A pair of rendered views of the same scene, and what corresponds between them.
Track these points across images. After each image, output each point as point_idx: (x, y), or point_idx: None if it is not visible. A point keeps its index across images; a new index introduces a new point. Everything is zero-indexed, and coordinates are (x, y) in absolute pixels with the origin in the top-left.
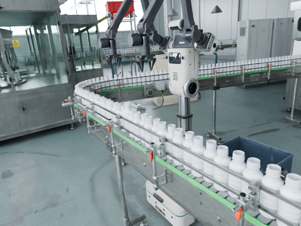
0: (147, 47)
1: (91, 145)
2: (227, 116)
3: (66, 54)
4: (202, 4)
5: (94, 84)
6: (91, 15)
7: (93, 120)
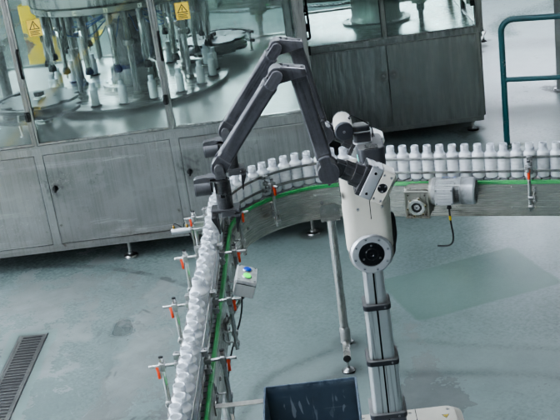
0: (222, 198)
1: (317, 301)
2: None
3: (303, 32)
4: None
5: (280, 171)
6: None
7: None
